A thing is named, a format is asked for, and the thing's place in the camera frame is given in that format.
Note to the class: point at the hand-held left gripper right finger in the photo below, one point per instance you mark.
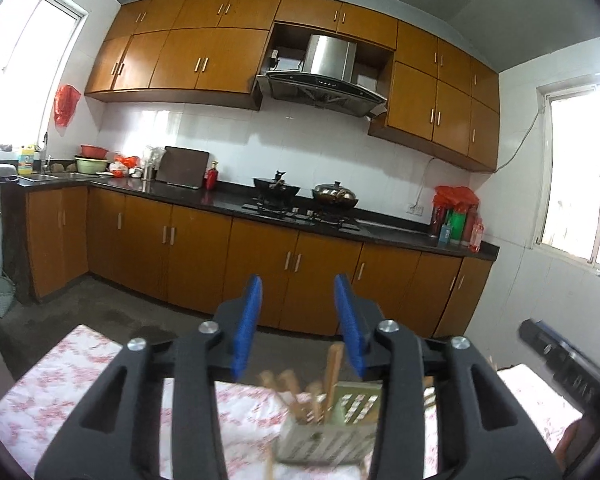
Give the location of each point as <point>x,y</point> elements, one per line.
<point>352,330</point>

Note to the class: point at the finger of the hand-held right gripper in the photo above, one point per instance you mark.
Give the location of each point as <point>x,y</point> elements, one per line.
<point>535,335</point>

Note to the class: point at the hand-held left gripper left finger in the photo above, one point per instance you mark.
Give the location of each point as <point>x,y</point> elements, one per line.
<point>245,330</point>

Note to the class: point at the wooden chopstick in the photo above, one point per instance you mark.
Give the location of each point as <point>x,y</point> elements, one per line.
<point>269,381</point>
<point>291,387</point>
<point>314,402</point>
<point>335,367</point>

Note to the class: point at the green perforated utensil holder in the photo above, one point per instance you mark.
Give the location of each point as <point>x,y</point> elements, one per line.
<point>320,445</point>

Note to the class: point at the person's right hand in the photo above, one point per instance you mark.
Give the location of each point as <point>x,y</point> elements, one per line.
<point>575,442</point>

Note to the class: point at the red sauce bottle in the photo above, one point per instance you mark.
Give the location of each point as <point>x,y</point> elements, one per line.
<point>477,237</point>

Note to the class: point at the black gas stove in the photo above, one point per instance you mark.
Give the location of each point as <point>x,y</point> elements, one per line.
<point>280,210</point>

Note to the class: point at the green bottle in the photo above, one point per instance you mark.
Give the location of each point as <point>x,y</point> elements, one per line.
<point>458,227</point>

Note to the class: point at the black kitchen countertop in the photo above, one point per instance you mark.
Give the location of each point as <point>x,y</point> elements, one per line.
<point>220,197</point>

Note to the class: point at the dark pot with lid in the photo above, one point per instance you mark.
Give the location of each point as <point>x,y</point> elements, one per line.
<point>335,195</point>

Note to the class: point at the dark bottle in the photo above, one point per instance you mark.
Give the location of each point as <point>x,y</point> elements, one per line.
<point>438,220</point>

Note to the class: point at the wooden lower cabinets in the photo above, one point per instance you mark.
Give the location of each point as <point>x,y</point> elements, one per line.
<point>130,245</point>

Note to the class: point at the wooden cabinets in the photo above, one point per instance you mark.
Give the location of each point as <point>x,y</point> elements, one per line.
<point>130,245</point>
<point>205,60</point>

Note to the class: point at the black wok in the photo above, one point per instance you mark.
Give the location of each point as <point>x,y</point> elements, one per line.
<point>275,187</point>

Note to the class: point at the small red bottle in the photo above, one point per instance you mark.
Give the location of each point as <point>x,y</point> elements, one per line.
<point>211,177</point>

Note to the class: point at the red plastic bag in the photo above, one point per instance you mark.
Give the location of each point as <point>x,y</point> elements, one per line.
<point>66,105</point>
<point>456,194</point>

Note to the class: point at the barred window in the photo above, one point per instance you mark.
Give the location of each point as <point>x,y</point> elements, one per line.
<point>577,175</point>

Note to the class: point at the dark cutting board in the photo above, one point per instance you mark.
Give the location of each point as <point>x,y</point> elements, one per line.
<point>182,167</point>

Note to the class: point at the pink floral tablecloth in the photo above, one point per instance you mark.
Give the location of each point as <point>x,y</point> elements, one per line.
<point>55,390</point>

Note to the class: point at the red white bag pile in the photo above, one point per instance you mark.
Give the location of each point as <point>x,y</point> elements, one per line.
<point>125,165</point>

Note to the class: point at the green basin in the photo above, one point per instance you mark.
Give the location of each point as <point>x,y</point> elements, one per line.
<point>91,165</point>

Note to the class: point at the red basin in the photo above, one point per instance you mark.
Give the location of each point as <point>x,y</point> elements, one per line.
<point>93,150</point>

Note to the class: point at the steel faucet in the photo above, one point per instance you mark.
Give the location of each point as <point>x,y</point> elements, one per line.
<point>47,162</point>

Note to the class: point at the wooden upper cabinets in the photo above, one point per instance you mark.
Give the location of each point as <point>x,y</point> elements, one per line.
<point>205,60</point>

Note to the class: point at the steel range hood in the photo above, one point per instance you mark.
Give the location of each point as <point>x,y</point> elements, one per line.
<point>330,57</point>

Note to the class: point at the yellow detergent bottle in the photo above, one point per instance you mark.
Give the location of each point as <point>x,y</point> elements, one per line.
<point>25,161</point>

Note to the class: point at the large sliding window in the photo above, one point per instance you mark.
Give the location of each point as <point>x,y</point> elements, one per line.
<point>25,60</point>

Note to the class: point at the white wall socket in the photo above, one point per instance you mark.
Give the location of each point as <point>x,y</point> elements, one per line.
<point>415,209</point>

